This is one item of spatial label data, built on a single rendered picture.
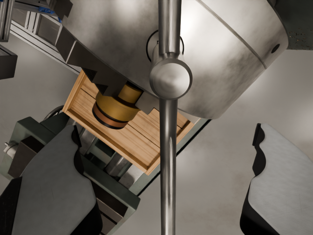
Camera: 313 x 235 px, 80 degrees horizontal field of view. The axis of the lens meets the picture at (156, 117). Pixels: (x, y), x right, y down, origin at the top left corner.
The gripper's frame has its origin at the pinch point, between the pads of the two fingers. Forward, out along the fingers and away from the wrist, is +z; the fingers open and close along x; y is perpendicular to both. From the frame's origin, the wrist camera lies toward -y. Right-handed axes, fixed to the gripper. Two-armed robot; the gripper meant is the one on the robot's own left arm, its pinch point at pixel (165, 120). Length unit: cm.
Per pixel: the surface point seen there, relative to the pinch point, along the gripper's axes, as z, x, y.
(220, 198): 100, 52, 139
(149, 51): 6.6, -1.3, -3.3
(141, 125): 39.5, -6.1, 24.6
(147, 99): 19.3, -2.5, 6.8
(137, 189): 67, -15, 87
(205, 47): 6.7, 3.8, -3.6
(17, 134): 45, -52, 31
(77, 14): 8.9, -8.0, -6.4
